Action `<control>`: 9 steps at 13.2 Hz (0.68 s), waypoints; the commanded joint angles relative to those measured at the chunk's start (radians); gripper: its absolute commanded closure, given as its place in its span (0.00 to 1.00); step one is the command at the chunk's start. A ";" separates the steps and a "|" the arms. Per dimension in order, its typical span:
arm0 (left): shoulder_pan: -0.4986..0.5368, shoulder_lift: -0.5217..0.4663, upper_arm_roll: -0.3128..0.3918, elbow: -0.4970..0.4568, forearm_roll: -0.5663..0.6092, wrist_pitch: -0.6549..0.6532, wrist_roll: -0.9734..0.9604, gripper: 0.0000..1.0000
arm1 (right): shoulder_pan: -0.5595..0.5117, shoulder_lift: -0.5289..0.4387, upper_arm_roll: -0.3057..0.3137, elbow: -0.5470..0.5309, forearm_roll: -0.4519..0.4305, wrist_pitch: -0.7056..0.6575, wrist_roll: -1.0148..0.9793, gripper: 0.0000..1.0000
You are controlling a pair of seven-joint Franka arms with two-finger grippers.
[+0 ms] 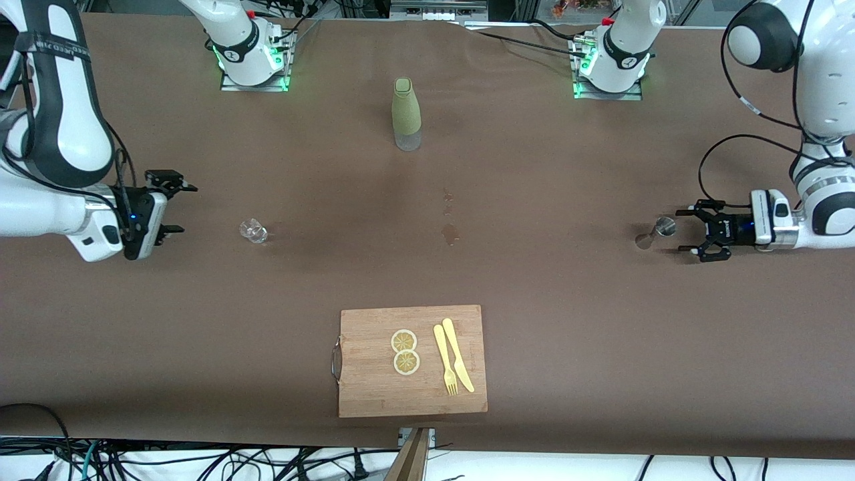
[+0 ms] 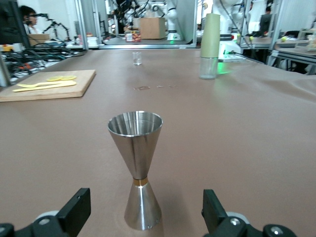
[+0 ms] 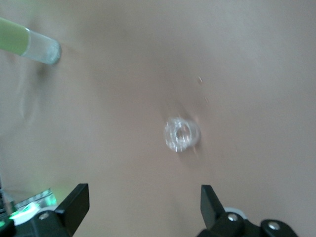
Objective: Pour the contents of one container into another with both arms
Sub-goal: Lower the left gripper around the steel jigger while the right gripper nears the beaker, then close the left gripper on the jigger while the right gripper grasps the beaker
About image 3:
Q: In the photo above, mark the green sleeved glass bottle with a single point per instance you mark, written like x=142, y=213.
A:
x=37, y=47

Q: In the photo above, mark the clear glass measuring cup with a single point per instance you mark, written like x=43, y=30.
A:
x=170, y=138

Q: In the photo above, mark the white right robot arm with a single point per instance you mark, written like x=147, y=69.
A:
x=24, y=212

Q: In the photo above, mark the brown table cover sheet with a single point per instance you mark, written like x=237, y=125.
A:
x=123, y=74

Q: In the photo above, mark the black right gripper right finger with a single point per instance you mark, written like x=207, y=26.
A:
x=212, y=212

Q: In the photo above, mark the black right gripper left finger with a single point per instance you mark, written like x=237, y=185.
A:
x=71, y=212

